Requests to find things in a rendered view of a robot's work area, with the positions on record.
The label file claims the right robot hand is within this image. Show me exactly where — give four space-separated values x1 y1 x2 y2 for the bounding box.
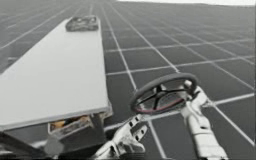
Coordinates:
180 79 215 116

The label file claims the grey table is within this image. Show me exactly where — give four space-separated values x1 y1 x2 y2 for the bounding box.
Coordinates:
0 18 110 132

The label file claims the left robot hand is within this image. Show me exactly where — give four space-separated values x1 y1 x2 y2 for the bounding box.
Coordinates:
112 113 150 156

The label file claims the grey mesh tray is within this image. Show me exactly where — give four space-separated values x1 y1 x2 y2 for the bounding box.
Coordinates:
65 15 100 33

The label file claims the grey cart with brown box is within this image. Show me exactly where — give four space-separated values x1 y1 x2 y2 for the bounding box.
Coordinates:
0 101 115 159

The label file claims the dark steering wheel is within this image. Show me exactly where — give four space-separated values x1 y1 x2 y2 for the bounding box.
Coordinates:
129 72 200 116

